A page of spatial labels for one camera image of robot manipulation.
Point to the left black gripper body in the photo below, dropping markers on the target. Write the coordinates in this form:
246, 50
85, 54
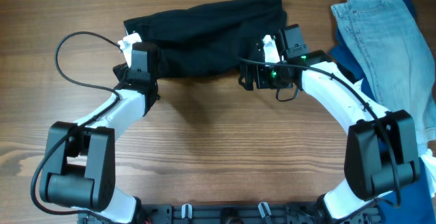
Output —
121, 71

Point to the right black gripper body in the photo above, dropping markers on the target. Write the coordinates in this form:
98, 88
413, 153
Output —
268, 76

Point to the black pants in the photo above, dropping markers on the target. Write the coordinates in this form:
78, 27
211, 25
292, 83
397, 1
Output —
208, 39

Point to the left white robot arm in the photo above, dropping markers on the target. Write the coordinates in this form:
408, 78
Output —
77, 172

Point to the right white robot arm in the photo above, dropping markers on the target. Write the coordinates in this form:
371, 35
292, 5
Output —
381, 156

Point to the black garment under pile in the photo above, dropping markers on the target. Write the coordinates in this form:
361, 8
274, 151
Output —
347, 73

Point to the light blue jeans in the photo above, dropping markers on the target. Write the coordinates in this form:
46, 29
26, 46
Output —
381, 44

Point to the white garment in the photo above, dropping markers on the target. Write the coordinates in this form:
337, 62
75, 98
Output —
431, 173

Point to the dark blue garment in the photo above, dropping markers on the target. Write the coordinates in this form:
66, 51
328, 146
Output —
416, 206

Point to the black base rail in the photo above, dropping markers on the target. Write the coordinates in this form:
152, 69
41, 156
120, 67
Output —
290, 213

